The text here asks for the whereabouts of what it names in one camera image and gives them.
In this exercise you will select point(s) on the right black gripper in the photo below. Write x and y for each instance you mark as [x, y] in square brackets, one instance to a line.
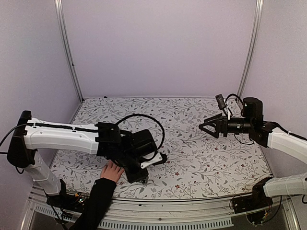
[223, 125]

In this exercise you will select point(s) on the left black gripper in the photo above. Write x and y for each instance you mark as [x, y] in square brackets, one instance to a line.
[133, 178]

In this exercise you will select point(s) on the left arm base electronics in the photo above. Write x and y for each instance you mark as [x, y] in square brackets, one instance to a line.
[63, 201]

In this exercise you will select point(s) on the black sleeved forearm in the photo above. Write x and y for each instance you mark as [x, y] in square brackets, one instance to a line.
[96, 206]

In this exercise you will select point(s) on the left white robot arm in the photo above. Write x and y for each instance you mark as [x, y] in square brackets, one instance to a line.
[133, 152]

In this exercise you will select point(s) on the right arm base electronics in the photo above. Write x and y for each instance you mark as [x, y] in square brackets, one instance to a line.
[257, 206]

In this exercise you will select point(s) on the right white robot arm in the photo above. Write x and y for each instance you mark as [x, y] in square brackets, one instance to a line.
[269, 135]

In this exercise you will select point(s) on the person's bare hand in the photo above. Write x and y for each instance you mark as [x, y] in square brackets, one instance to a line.
[111, 172]

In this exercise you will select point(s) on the floral patterned table mat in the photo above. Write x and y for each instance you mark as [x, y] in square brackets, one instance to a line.
[198, 165]

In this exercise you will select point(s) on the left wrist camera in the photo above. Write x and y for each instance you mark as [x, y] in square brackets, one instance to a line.
[159, 158]

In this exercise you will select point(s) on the metal table front rail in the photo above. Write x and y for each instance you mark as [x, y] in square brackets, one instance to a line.
[198, 214]

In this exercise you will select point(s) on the right aluminium frame post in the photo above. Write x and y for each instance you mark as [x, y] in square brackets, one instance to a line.
[251, 47]

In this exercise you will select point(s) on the aluminium frame post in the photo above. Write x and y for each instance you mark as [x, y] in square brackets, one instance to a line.
[67, 49]
[251, 47]

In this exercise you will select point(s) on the left aluminium frame post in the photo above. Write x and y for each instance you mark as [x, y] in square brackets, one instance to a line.
[67, 49]

